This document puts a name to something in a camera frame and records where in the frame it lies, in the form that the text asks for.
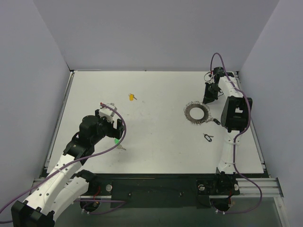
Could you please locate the metal key ring disc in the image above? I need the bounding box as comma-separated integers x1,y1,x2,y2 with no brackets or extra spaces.
184,101,212,125

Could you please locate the silver key with black tag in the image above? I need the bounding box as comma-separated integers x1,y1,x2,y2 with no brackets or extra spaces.
205,118,221,125

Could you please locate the black tag with white label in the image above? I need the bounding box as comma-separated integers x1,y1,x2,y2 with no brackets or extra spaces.
204,133,213,142

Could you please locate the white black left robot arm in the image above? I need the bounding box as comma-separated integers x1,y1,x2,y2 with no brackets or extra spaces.
11,103,126,227

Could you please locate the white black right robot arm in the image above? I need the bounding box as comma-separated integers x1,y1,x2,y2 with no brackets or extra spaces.
203,67,252,175

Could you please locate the key with green tag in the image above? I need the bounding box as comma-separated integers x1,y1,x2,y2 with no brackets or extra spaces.
114,139,126,150

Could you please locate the key with yellow tag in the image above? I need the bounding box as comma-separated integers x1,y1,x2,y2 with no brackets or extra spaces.
129,94,137,101

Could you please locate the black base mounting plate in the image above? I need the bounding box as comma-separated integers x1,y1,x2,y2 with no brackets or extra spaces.
82,174,240,209

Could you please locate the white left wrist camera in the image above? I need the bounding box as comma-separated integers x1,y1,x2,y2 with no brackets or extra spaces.
98,103,117,123

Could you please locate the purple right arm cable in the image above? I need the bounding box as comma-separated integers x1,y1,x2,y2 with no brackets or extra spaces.
210,52,262,215

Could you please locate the aluminium front frame rail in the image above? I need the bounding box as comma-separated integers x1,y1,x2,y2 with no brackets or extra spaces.
28,178,285,199

